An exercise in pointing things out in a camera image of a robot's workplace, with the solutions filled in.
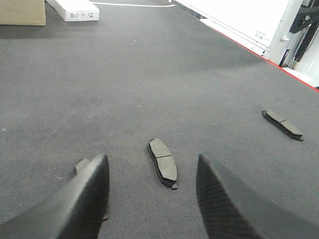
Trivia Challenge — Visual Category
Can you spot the dark brake pad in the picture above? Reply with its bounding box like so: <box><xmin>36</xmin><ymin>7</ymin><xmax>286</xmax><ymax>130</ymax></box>
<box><xmin>74</xmin><ymin>158</ymin><xmax>109</xmax><ymax>222</ymax></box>
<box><xmin>262</xmin><ymin>110</ymin><xmax>304</xmax><ymax>141</ymax></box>
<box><xmin>147</xmin><ymin>138</ymin><xmax>178</xmax><ymax>190</ymax></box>

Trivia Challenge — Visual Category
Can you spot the long white box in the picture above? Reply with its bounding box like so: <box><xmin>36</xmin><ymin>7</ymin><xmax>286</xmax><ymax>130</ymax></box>
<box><xmin>46</xmin><ymin>0</ymin><xmax>100</xmax><ymax>22</ymax></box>

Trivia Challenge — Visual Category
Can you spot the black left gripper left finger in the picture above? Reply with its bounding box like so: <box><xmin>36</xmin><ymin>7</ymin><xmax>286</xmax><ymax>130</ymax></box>
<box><xmin>0</xmin><ymin>154</ymin><xmax>109</xmax><ymax>239</ymax></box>

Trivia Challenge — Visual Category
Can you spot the white conveyor side machine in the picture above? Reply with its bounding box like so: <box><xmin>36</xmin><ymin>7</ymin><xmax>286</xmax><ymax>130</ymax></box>
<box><xmin>175</xmin><ymin>0</ymin><xmax>319</xmax><ymax>89</ymax></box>

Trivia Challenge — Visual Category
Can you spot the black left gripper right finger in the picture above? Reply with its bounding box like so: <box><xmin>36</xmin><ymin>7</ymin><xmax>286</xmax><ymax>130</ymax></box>
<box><xmin>196</xmin><ymin>153</ymin><xmax>319</xmax><ymax>239</ymax></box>

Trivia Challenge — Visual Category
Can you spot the cardboard box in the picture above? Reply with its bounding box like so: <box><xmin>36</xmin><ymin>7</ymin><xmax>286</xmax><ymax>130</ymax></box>
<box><xmin>0</xmin><ymin>0</ymin><xmax>46</xmax><ymax>26</ymax></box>

